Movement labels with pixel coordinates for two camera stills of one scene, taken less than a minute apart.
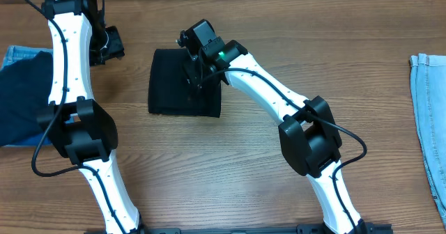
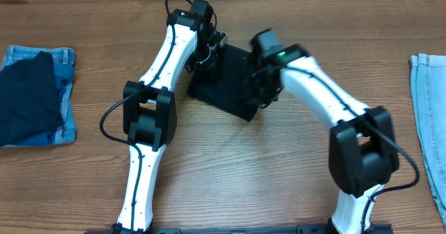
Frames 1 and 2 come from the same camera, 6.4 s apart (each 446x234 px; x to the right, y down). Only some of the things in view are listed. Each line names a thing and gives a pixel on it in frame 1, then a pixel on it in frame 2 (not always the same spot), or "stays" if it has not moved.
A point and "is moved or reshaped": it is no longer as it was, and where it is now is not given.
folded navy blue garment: x=26 y=88 stays
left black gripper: x=111 y=45 to x=210 y=60
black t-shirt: x=171 y=91 is moved or reshaped
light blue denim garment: x=428 y=78 stays
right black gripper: x=191 y=75 to x=258 y=84
